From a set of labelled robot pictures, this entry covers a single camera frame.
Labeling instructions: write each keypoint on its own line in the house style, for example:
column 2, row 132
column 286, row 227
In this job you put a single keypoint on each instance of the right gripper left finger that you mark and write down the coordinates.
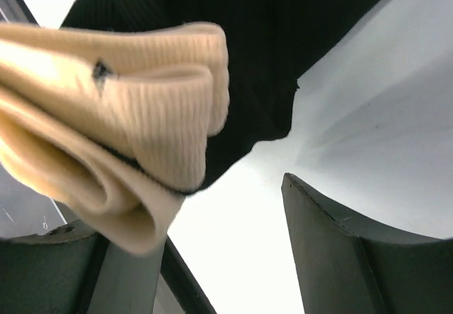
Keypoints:
column 74, row 269

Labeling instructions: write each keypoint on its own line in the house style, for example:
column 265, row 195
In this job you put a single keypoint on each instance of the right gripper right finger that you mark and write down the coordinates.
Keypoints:
column 349, row 263

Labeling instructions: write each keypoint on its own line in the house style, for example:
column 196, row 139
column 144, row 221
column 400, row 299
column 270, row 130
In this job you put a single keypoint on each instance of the black underwear beige waistband front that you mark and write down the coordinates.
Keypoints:
column 133, row 105

